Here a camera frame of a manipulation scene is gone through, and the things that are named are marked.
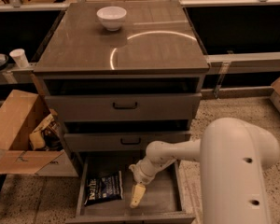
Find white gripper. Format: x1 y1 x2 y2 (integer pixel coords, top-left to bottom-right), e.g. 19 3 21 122
129 157 175 208

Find blue chip bag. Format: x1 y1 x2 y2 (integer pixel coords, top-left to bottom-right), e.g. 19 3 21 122
84 171 123 206

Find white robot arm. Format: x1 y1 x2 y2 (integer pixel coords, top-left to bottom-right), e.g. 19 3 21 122
130 118 280 224

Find bottom grey drawer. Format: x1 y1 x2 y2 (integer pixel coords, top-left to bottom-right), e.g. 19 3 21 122
66 151 194 224

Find grey drawer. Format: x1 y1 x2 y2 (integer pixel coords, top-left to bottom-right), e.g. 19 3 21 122
66 151 194 224
46 94 201 122
64 131 189 152

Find middle grey drawer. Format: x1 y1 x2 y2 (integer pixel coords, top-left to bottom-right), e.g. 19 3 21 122
64 131 189 152

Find top grey drawer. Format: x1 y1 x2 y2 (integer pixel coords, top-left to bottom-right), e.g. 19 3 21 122
46 94 201 122

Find grey drawer cabinet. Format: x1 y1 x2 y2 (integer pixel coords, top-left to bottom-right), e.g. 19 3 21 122
33 0 210 224

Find crumpled items in box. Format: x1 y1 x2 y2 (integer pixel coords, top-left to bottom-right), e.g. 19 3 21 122
29 114 63 151

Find open cardboard box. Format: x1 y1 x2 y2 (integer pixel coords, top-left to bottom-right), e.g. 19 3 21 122
0 90 78 177

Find white ceramic bowl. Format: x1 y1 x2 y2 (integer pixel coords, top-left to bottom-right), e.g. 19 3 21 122
96 7 127 31

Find white paper cup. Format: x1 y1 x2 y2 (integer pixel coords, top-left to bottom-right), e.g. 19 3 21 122
9 49 29 68

